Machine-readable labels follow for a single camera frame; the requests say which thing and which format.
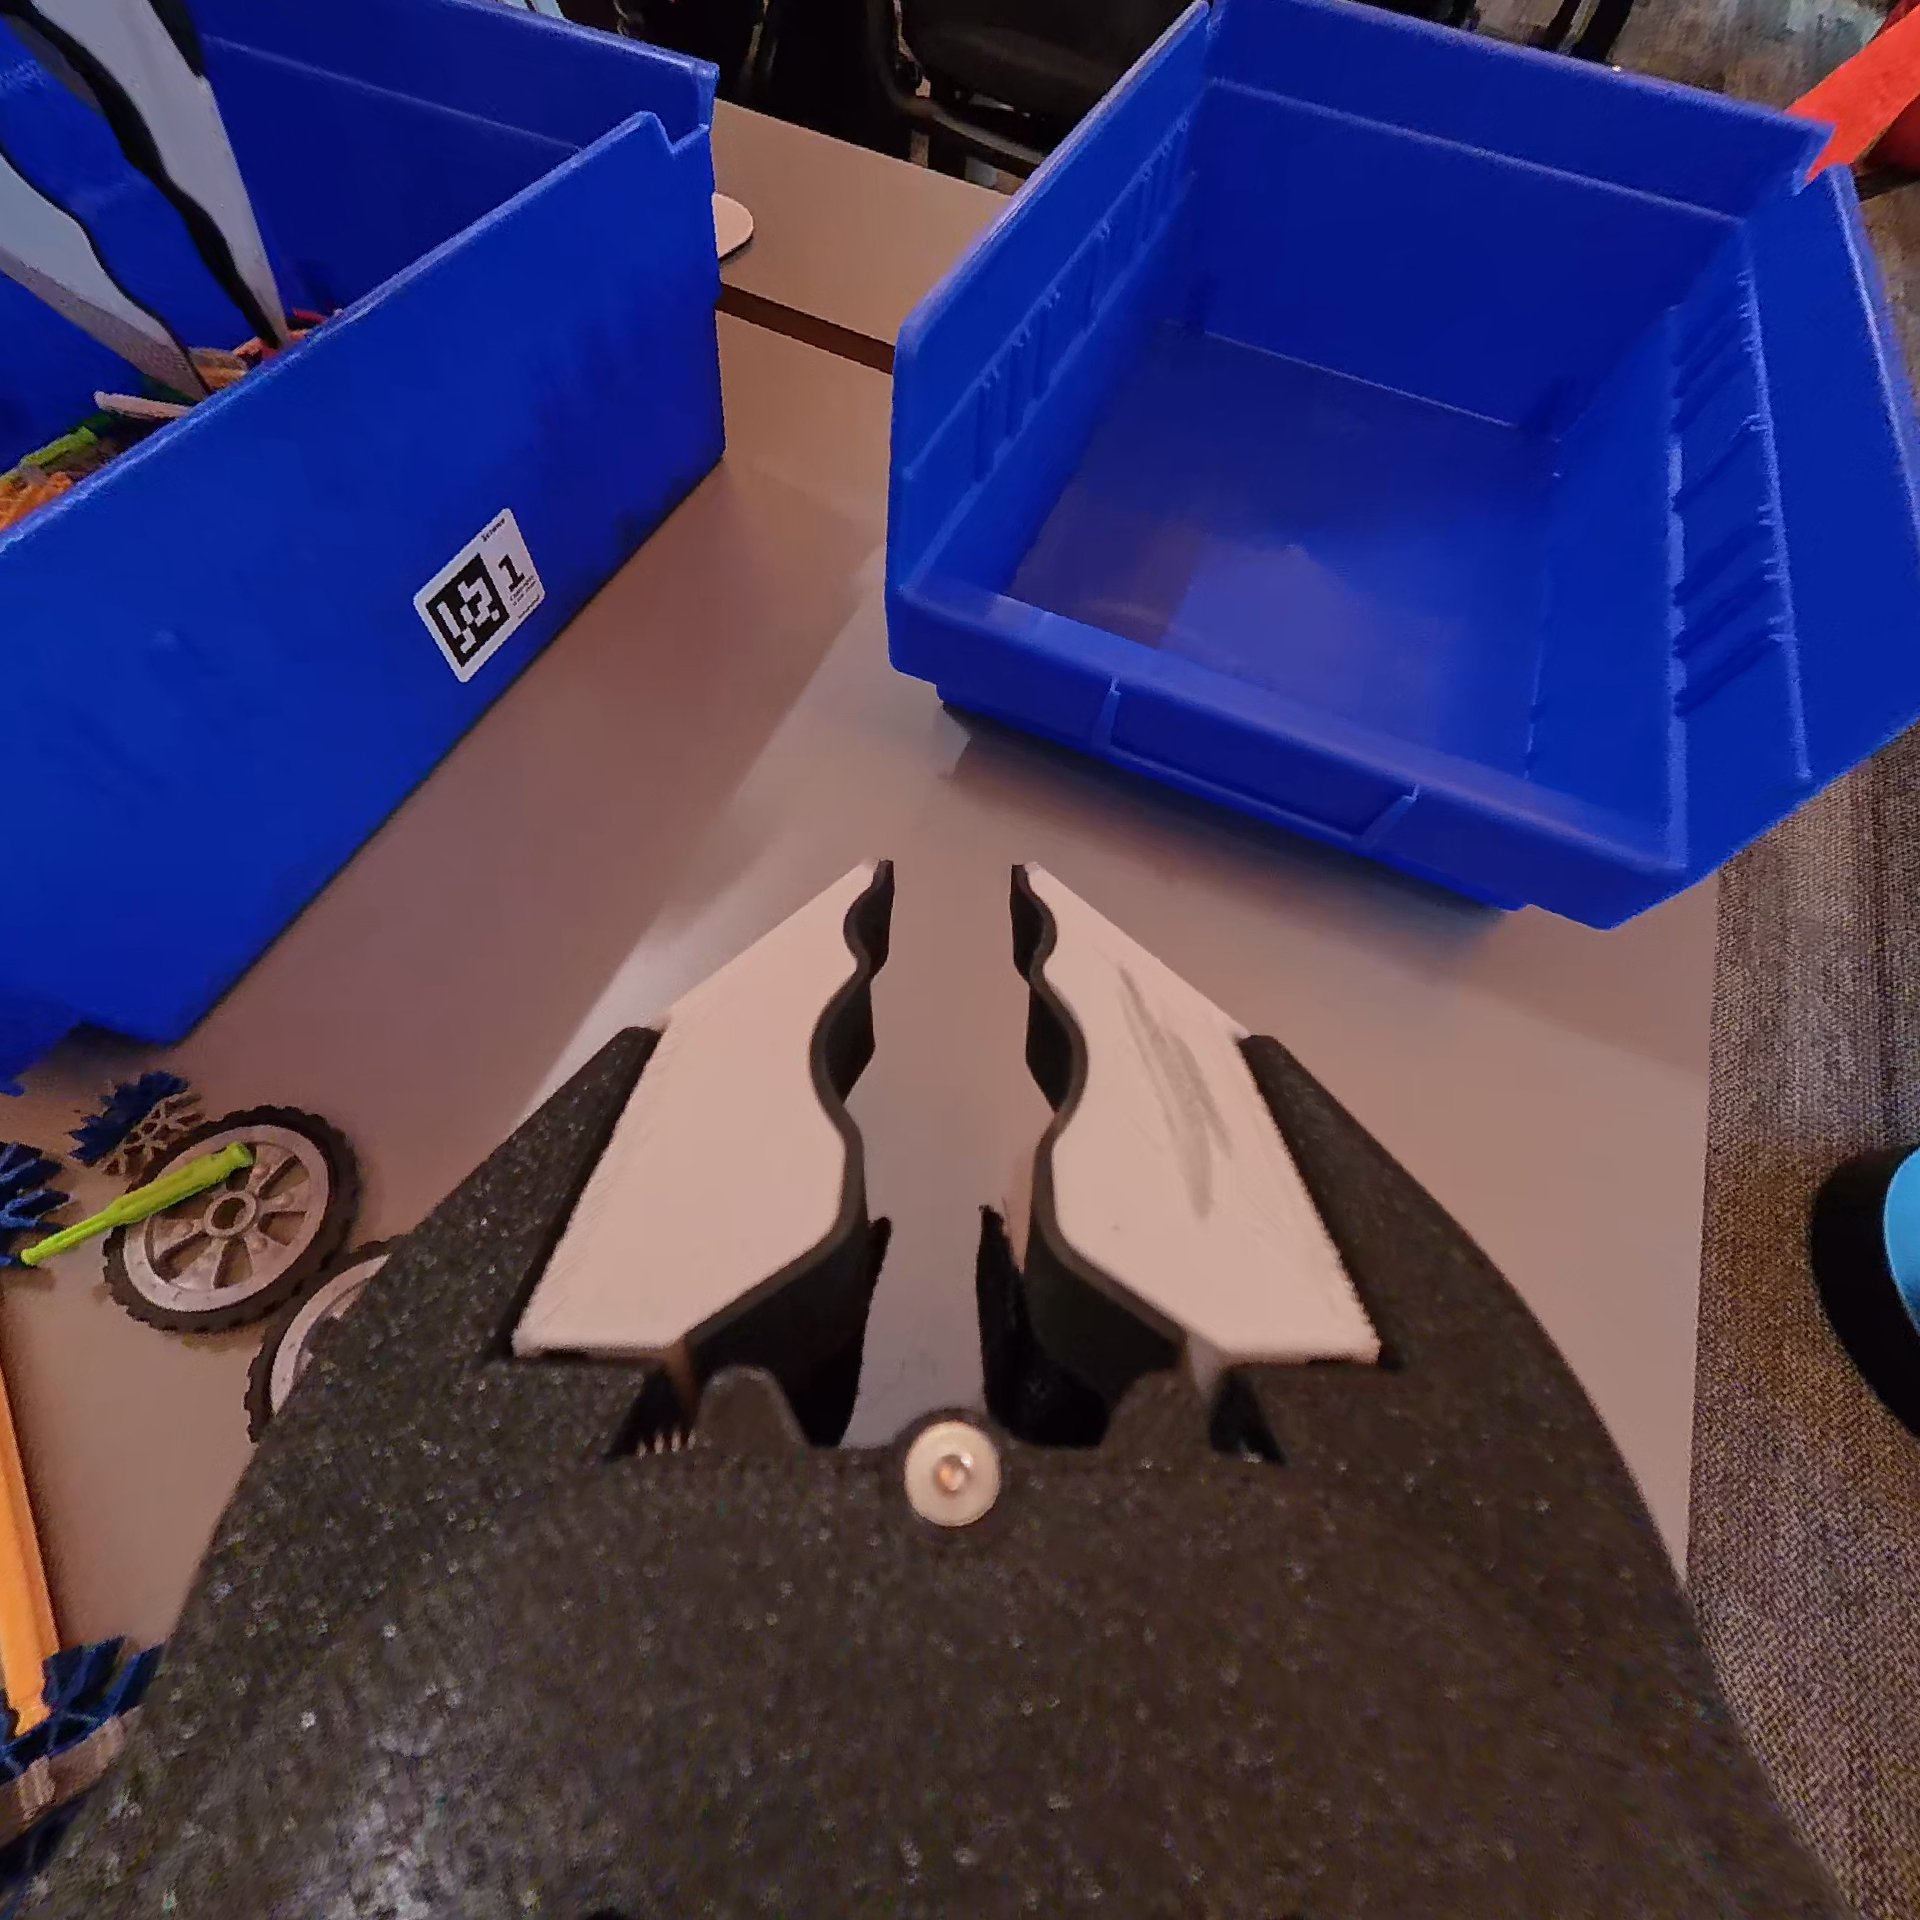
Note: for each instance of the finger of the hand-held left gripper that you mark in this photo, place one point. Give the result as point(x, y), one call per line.
point(189, 165)
point(59, 257)

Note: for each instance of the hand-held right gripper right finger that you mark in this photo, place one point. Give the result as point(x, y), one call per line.
point(1200, 1199)

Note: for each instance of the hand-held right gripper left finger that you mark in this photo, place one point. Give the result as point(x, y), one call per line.
point(690, 1199)

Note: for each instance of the pile of colourful toy pieces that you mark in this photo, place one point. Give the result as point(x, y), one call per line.
point(59, 453)

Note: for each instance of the blue plastic bin with tag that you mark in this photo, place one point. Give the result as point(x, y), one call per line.
point(301, 825)

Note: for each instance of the toy construction frame model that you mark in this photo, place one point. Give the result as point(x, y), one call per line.
point(26, 1545)

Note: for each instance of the grey toy wheel black tyre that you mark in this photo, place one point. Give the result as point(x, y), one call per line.
point(287, 1199)
point(307, 1337)

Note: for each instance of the light green toy rod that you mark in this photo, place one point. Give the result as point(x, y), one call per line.
point(136, 1211)

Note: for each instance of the blue snowflake toy connector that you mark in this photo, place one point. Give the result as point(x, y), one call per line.
point(136, 1118)

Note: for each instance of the light blue round stool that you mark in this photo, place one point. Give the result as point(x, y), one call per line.
point(1900, 1244)

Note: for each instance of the black office chair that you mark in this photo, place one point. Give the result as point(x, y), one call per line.
point(976, 60)

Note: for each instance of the orange plastic object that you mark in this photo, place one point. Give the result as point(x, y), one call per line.
point(1870, 90)

